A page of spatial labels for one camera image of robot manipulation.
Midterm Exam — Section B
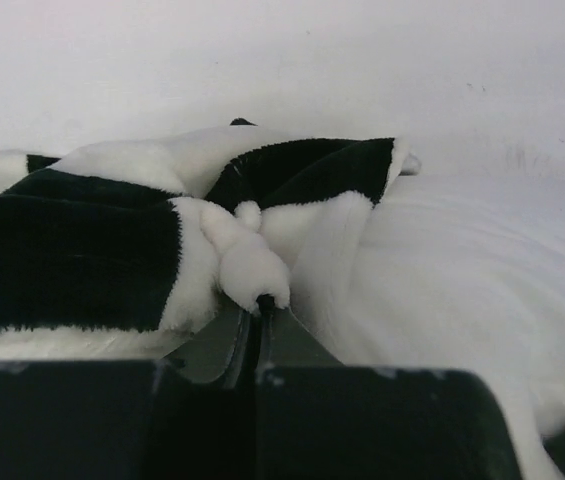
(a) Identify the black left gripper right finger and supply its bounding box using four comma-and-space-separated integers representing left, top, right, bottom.
255, 296, 521, 479

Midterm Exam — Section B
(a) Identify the black white checkered pillowcase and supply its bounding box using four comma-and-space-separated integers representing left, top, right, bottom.
0, 118, 421, 360

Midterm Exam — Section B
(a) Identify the white pillow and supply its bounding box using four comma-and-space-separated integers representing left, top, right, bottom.
291, 172, 565, 480

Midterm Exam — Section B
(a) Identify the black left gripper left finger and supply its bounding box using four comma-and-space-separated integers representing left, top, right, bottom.
0, 304, 255, 479

